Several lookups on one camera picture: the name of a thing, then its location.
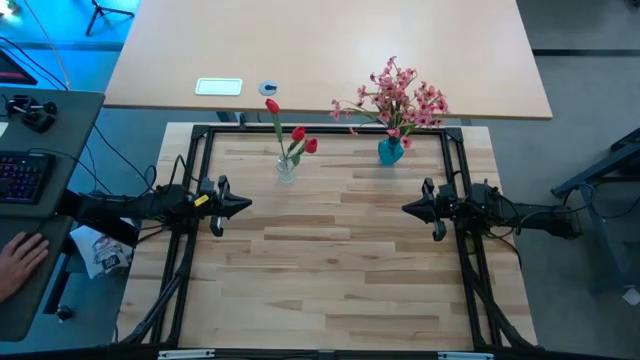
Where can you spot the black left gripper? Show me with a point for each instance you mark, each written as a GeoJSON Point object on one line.
{"type": "Point", "coordinates": [217, 205]}

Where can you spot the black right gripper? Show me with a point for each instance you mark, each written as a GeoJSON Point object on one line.
{"type": "Point", "coordinates": [442, 207]}

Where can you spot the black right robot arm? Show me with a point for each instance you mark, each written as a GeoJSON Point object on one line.
{"type": "Point", "coordinates": [540, 220]}

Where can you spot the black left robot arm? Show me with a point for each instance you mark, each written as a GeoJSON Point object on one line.
{"type": "Point", "coordinates": [125, 210]}

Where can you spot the clear ribbed glass vase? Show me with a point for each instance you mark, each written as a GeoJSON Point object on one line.
{"type": "Point", "coordinates": [286, 171]}

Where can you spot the blue textured glass vase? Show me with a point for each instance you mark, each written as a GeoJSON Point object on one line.
{"type": "Point", "coordinates": [389, 155]}

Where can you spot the printed white packet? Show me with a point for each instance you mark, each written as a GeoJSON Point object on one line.
{"type": "Point", "coordinates": [102, 252]}

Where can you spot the grey office desk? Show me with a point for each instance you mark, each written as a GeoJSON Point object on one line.
{"type": "Point", "coordinates": [60, 135]}

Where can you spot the large tan wooden table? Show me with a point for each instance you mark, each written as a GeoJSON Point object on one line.
{"type": "Point", "coordinates": [350, 40]}

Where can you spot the dark blue-grey metal stand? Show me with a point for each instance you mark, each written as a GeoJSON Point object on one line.
{"type": "Point", "coordinates": [615, 160]}

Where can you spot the black caster wheel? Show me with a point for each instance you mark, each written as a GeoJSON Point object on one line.
{"type": "Point", "coordinates": [64, 313]}

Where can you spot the black backlit keyboard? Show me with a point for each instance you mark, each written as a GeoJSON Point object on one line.
{"type": "Point", "coordinates": [25, 177]}

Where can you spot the person's hand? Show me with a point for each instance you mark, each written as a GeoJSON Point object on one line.
{"type": "Point", "coordinates": [20, 260]}

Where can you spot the white paper scrap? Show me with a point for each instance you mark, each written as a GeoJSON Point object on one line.
{"type": "Point", "coordinates": [632, 296]}

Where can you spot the black tripod stand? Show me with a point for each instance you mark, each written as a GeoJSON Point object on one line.
{"type": "Point", "coordinates": [97, 6]}

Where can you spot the black monitor with red edge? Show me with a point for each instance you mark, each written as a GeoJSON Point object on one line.
{"type": "Point", "coordinates": [10, 72]}

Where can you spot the black aluminium table frame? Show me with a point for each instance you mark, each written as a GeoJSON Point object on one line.
{"type": "Point", "coordinates": [325, 129]}

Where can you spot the white metal bracket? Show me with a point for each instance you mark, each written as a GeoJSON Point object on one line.
{"type": "Point", "coordinates": [186, 354]}
{"type": "Point", "coordinates": [466, 356]}

